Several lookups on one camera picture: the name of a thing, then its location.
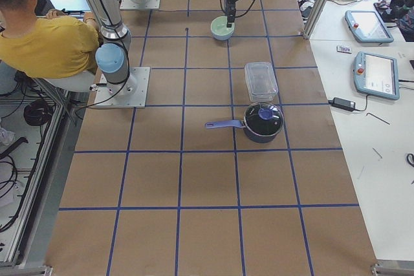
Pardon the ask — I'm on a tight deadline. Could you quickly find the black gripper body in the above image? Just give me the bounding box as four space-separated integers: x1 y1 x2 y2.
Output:
225 0 238 16

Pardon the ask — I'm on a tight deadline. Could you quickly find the green bowl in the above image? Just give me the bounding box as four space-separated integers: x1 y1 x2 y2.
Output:
210 16 235 34

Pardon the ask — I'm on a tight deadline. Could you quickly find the blue bowl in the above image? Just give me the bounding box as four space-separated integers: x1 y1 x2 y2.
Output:
212 32 233 41

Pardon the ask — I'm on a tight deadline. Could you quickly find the clear plastic food container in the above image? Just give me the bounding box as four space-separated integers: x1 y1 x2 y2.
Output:
245 62 279 102

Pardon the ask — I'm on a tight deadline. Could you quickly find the dark blue saucepan with lid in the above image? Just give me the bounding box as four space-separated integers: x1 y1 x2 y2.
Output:
205 102 284 143

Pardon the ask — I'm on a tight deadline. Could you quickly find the teach pendant far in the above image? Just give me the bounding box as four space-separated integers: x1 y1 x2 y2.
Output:
344 10 394 43

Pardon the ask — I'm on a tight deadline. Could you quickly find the teach pendant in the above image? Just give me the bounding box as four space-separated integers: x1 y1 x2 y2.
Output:
353 52 400 101
344 10 394 43

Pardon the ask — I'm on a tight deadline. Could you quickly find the black power adapter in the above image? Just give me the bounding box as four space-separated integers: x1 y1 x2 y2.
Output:
328 97 356 112

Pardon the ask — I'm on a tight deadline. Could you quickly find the teach pendant near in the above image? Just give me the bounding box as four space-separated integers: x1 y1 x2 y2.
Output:
353 52 400 101

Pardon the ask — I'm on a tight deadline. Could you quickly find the person in yellow shirt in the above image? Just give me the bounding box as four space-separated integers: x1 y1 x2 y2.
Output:
1 0 100 79

